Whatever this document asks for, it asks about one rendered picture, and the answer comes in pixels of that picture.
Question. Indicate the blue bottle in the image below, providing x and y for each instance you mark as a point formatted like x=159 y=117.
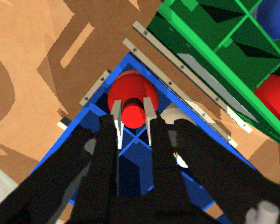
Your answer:
x=267 y=14

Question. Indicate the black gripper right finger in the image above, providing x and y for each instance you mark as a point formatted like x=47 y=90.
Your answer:
x=243 y=194

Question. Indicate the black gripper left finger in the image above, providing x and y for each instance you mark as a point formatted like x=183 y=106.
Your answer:
x=44 y=194

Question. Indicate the green crate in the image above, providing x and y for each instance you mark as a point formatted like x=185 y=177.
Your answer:
x=249 y=52

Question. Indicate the blue crate with dividers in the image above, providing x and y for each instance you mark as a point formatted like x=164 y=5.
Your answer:
x=135 y=163

